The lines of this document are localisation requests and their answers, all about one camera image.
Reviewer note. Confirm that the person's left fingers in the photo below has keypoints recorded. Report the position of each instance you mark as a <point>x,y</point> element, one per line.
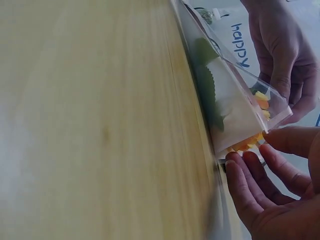
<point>282,77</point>

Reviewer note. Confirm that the person's left hand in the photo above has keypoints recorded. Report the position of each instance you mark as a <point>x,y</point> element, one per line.
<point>277,32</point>

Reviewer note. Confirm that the person's right hand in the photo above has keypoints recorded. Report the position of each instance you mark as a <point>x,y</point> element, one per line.
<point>282,220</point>

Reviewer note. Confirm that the person's right thumb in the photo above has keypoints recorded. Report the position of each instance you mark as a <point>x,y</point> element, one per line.
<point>292,140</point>

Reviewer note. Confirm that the clear bag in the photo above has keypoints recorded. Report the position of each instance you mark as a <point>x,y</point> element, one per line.
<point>237,107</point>

